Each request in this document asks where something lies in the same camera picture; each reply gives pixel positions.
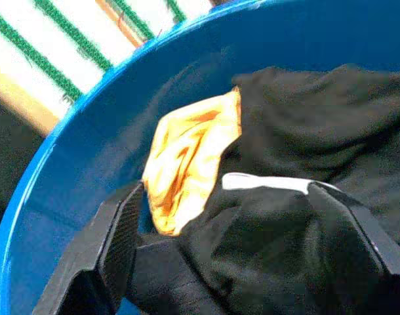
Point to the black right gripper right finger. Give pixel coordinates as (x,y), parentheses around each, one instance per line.
(367,229)

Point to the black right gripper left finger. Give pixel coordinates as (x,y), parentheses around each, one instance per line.
(101,249)

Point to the black garment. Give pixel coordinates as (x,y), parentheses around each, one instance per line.
(285,197)

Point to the blue plastic laundry basin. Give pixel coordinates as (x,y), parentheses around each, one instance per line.
(98,157)

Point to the yellow orange cloth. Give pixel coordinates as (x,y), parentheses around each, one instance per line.
(187,164)

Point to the white green striped mat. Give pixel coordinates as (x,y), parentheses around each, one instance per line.
(62,49)

